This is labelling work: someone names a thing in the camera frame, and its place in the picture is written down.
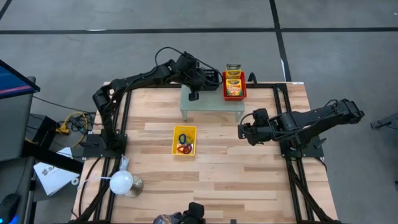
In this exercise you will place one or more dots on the white paper booklet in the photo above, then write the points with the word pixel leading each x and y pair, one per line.
pixel 53 179

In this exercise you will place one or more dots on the red plastic basket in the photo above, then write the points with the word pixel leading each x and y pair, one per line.
pixel 224 90

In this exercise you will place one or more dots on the dark computer monitor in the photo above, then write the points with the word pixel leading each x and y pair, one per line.
pixel 12 82

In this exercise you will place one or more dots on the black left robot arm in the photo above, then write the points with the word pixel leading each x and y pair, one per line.
pixel 140 78

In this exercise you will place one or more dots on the person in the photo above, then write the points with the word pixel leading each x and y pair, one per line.
pixel 168 219

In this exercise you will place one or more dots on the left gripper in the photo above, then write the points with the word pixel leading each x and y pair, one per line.
pixel 192 76

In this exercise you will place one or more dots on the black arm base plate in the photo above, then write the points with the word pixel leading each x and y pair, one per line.
pixel 90 149
pixel 311 152

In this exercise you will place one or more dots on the black computer mouse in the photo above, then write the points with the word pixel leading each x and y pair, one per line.
pixel 7 207

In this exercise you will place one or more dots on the grey cabinet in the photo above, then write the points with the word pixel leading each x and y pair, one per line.
pixel 15 124

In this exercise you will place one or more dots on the dark chair base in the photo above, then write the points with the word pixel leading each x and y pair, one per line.
pixel 387 124

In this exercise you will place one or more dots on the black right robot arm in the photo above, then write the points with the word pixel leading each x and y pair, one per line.
pixel 311 118

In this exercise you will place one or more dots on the black box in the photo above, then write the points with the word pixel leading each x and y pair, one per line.
pixel 42 130

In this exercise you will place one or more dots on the yellow plastic basket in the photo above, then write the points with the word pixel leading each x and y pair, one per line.
pixel 174 149

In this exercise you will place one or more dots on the black stand leg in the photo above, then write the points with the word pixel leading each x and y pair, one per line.
pixel 53 158

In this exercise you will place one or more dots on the black plastic basket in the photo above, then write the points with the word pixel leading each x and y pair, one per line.
pixel 213 84

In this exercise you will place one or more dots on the green perforated metal shelf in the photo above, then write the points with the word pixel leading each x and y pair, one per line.
pixel 214 104

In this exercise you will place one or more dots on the small white paper sheet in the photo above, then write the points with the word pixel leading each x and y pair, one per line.
pixel 66 153

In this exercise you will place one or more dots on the dark grey desk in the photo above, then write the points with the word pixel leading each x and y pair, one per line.
pixel 18 177

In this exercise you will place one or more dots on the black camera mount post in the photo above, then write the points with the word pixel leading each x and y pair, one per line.
pixel 253 78

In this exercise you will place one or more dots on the clear plastic bag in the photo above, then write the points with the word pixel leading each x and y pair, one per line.
pixel 124 163

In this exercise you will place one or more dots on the Crayola crayon box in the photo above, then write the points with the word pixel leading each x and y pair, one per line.
pixel 233 74
pixel 234 87

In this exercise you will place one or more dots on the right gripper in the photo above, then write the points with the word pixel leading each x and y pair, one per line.
pixel 261 130

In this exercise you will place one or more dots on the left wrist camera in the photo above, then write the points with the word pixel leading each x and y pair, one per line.
pixel 186 59

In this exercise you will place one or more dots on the black aluminium extrusion frame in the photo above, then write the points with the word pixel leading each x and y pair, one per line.
pixel 267 84

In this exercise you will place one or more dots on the white table label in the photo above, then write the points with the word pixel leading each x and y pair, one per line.
pixel 298 83

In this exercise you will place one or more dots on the white tape roll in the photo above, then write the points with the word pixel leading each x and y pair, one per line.
pixel 72 181

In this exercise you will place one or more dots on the white globe lamp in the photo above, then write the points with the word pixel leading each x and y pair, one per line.
pixel 120 182

